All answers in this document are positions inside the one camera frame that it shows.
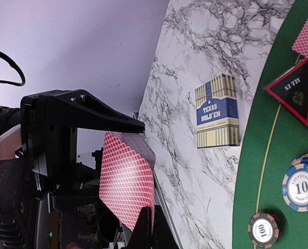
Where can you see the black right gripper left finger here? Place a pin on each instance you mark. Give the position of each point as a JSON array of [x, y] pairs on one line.
[[141, 237]]

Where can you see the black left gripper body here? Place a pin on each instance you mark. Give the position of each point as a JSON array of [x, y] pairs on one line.
[[49, 137]]

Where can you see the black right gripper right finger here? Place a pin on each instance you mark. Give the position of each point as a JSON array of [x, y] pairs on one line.
[[162, 235]]

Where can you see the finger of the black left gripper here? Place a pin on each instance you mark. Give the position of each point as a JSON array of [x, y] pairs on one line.
[[80, 109]]

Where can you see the red playing card deck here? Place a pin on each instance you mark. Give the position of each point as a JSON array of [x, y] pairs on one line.
[[126, 180]]

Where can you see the red chip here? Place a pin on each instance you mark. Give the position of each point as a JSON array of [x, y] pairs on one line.
[[264, 229]]

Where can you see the chip stack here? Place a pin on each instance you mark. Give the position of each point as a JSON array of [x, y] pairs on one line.
[[295, 184]]

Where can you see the triangular all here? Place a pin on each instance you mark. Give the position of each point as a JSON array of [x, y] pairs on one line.
[[290, 89]]

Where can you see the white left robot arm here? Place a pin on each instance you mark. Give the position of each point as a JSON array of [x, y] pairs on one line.
[[11, 133]]

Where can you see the blue texas holdem card box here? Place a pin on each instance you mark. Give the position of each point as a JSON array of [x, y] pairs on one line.
[[217, 122]]

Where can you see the round green poker mat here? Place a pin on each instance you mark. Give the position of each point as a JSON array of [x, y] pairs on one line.
[[273, 138]]

